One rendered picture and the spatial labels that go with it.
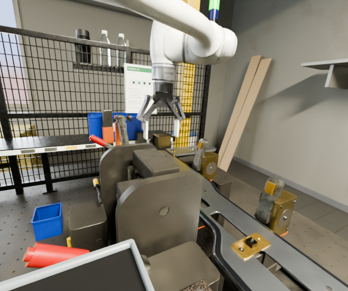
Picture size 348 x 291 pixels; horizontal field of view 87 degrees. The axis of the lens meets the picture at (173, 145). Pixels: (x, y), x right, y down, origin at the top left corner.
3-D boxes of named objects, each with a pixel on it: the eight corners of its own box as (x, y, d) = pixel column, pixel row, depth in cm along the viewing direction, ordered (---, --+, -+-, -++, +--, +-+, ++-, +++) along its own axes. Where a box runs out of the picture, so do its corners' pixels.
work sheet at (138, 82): (157, 114, 129) (158, 67, 120) (124, 114, 118) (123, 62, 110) (156, 114, 131) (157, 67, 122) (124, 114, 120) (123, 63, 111)
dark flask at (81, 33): (92, 64, 108) (90, 30, 103) (78, 63, 104) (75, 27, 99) (91, 66, 114) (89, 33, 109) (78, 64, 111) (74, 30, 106)
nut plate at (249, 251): (255, 232, 42) (257, 228, 42) (271, 245, 39) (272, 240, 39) (229, 246, 38) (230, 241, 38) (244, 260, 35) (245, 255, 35)
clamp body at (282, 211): (279, 286, 61) (305, 195, 51) (255, 303, 56) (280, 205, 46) (261, 269, 67) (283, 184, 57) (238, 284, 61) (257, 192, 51)
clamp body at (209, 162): (216, 219, 92) (225, 154, 82) (197, 226, 86) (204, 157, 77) (208, 212, 97) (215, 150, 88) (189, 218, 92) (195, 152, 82)
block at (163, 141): (168, 192, 114) (171, 135, 104) (156, 194, 110) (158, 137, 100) (163, 186, 120) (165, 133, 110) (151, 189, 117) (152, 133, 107)
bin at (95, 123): (146, 138, 107) (146, 116, 103) (89, 140, 97) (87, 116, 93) (141, 132, 122) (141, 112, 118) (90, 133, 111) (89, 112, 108)
